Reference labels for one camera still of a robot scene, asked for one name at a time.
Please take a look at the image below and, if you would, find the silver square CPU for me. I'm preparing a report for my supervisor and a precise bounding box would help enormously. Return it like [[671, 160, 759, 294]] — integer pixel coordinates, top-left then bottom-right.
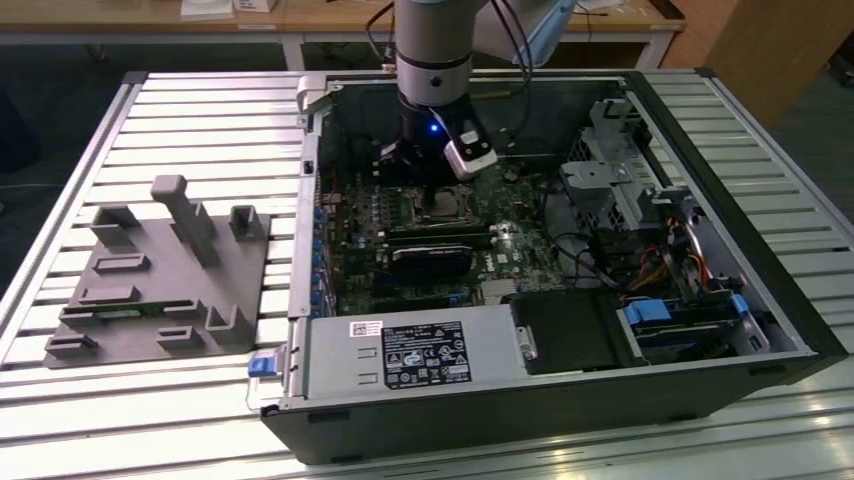
[[425, 193, 468, 216]]

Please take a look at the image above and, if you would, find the CPU socket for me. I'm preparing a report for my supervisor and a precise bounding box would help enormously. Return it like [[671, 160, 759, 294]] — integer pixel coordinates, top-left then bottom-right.
[[406, 185, 480, 225]]

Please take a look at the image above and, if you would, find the black expansion slot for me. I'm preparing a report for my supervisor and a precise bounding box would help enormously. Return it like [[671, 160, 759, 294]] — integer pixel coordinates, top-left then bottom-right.
[[385, 223, 496, 247]]

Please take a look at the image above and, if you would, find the black graphics card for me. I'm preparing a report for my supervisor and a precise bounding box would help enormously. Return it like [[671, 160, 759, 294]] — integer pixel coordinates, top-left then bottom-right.
[[389, 242, 472, 279]]

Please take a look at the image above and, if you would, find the green motherboard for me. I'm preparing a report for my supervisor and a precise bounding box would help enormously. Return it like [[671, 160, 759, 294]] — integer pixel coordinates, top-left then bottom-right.
[[316, 159, 574, 319]]

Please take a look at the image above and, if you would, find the grey metal drive cage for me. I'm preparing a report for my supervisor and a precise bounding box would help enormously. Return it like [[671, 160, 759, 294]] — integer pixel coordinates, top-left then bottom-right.
[[557, 97, 701, 234]]

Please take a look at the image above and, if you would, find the pale blue teach pendant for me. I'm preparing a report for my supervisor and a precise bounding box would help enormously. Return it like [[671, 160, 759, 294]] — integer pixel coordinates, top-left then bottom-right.
[[512, 0, 574, 66]]

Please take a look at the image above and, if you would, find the small silver heatsink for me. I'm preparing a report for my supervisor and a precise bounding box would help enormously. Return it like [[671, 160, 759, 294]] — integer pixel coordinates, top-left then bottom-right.
[[480, 280, 516, 303]]

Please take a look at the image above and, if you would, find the wooden desk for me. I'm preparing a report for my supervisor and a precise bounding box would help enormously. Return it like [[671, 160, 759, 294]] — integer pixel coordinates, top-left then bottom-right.
[[0, 0, 685, 69]]

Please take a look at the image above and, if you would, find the black plastic shroud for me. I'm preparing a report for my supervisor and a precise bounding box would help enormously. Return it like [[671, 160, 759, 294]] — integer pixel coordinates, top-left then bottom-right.
[[498, 289, 645, 376]]

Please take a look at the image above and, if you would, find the white cardboard box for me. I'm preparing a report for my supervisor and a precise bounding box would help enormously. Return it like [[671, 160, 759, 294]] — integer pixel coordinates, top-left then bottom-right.
[[179, 0, 236, 21]]

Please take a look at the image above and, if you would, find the grey power supply unit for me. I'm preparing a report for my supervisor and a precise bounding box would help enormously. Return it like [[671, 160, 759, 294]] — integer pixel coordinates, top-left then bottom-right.
[[282, 303, 538, 401]]

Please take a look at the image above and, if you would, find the blue disk carrier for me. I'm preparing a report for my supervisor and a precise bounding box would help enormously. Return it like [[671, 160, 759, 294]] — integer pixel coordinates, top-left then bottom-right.
[[618, 297, 741, 359]]

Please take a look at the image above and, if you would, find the grey parts rack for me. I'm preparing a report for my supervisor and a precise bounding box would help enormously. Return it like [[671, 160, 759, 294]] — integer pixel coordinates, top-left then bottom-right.
[[39, 174, 276, 371]]

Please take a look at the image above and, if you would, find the wooden cabinet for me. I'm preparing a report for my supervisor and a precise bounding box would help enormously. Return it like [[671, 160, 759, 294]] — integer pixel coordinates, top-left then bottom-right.
[[663, 0, 854, 129]]

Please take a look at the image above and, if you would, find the black PC case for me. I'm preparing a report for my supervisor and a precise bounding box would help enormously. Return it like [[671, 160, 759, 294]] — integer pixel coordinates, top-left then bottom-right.
[[258, 68, 849, 466]]

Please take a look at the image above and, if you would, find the black camera cable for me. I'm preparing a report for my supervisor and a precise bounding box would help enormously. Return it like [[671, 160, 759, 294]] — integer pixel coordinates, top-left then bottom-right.
[[489, 0, 538, 151]]

